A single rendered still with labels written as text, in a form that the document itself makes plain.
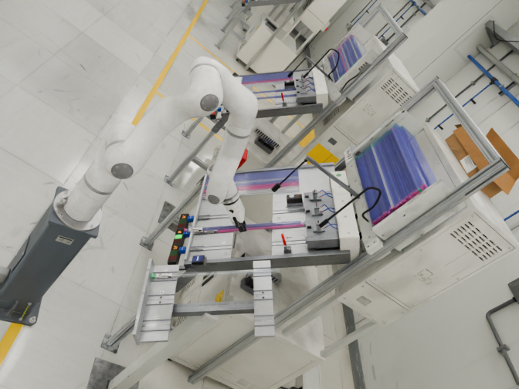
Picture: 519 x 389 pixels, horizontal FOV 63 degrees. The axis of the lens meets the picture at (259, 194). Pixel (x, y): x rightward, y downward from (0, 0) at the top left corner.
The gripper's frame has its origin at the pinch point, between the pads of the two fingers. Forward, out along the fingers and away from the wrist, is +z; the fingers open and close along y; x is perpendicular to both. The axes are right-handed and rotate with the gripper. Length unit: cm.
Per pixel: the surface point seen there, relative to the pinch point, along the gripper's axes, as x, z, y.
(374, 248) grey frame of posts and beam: -52, 14, -14
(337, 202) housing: -41.0, 10.7, 15.7
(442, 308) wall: -92, 162, 63
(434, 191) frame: -77, -7, -11
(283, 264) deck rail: -13.5, 17.0, -10.0
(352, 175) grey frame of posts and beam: -50, 13, 37
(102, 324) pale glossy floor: 91, 42, -4
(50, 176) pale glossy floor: 125, -11, 71
